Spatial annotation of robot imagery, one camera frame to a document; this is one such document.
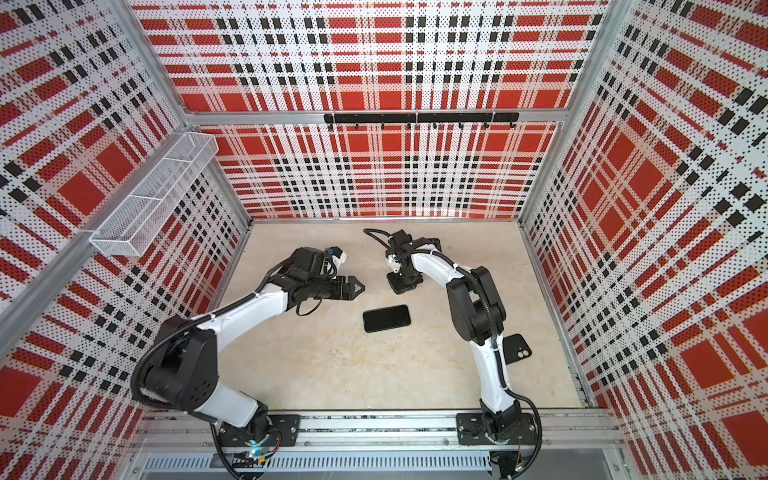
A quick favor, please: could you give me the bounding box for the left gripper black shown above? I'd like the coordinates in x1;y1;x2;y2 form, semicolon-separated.
309;275;366;301

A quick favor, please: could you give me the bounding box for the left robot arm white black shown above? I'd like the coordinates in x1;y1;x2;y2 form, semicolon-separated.
130;246;365;428

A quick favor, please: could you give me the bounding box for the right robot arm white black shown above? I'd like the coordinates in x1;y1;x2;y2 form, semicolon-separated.
386;230;519;417

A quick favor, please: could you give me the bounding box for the black phone case lower right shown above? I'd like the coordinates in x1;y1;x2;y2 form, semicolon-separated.
503;333;532;365

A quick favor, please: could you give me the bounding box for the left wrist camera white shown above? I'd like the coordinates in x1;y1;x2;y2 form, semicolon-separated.
326;246;347;269

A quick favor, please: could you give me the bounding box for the black hook rail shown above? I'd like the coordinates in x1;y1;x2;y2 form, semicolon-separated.
323;112;520;127

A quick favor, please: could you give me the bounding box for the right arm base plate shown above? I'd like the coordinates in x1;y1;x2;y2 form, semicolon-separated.
456;412;538;446

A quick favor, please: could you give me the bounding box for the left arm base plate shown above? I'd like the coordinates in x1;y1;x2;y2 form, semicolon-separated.
217;413;301;448

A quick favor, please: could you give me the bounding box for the white wire mesh shelf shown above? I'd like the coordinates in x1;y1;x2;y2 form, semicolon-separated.
89;132;218;257

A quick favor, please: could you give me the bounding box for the aluminium front rail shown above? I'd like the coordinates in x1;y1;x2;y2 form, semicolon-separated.
125;409;631;475

